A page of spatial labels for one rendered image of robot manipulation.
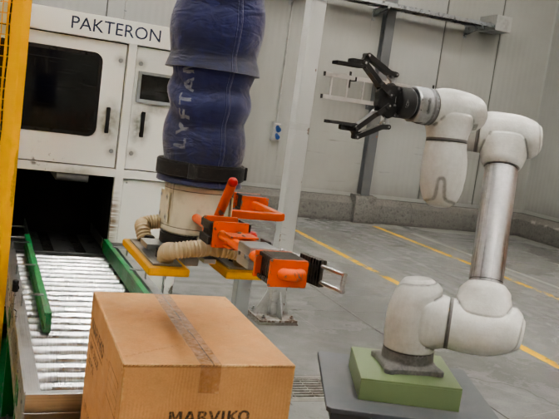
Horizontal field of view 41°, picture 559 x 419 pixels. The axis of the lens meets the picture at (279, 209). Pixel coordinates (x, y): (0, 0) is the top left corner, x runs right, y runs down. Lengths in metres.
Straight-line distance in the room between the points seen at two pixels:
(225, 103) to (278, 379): 0.66
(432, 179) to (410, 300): 0.49
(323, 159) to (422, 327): 9.89
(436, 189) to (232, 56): 0.59
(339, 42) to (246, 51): 10.26
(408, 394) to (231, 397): 0.64
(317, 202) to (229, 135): 10.12
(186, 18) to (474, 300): 1.13
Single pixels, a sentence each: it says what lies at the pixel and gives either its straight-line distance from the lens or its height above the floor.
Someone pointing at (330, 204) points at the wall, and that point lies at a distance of 12.01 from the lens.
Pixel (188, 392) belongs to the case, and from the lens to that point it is 1.70.
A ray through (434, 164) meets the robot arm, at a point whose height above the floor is 1.45.
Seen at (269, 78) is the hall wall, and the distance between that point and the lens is 11.62.
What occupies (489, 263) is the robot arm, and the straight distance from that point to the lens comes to 2.28.
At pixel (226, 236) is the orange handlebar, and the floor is 1.24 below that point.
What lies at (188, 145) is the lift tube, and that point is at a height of 1.41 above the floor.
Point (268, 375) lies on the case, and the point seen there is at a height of 0.92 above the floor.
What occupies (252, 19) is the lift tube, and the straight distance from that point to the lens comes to 1.82.
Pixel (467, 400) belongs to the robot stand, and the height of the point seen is 0.75.
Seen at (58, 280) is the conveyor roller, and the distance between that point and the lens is 3.97.
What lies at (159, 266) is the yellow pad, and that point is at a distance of 1.76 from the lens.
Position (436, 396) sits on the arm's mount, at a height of 0.79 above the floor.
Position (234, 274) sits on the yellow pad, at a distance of 1.80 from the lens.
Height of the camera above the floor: 1.50
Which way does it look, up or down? 7 degrees down
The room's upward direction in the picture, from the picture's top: 8 degrees clockwise
